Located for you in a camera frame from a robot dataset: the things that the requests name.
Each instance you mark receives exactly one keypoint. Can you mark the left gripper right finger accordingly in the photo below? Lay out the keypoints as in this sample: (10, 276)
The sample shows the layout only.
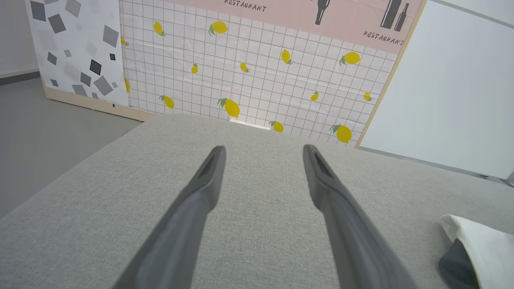
(357, 253)

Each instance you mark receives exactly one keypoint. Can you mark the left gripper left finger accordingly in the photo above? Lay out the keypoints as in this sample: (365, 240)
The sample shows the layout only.
(172, 249)

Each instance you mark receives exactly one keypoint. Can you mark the black and white raglan shirt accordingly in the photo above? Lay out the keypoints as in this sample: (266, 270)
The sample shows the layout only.
(490, 249)

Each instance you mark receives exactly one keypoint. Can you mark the lemon print partition panel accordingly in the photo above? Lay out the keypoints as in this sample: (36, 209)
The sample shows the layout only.
(261, 80)

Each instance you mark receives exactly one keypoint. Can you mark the grey squares print panel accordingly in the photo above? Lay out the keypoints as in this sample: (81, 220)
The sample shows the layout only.
(80, 40)

